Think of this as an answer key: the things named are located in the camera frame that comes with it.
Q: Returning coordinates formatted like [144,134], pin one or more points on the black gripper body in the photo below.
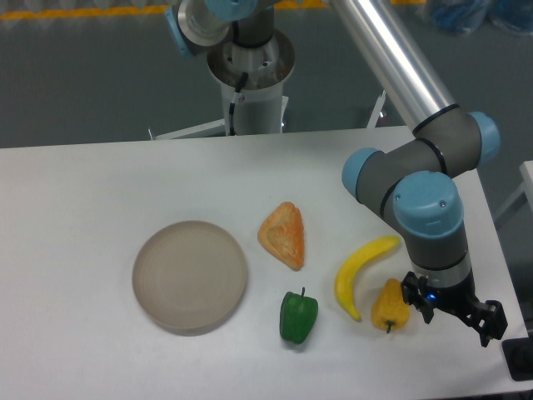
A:
[459,300]

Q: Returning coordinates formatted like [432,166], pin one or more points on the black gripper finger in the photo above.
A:
[415,293]
[487,318]

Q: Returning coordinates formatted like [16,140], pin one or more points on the yellow toy bell pepper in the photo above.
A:
[389,312]

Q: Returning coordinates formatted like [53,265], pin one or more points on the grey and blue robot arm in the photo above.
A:
[410,188]

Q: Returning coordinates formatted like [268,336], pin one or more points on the green toy bell pepper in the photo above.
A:
[298,314]

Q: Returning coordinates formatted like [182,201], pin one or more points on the black device at table edge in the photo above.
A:
[518,355]

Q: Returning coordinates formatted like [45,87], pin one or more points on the yellow toy banana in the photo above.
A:
[346,274]

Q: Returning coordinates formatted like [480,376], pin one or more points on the orange toy bread slice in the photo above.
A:
[282,235]

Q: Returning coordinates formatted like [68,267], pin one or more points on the white furniture at right edge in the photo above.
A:
[520,197]

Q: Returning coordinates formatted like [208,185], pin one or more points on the beige round plate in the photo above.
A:
[189,277]

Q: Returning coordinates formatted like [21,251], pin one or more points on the yellow floor marking tape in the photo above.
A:
[26,10]

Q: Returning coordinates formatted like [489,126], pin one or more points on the white table frame bracket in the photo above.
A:
[378,112]

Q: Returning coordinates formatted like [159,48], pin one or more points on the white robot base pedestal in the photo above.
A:
[251,82]

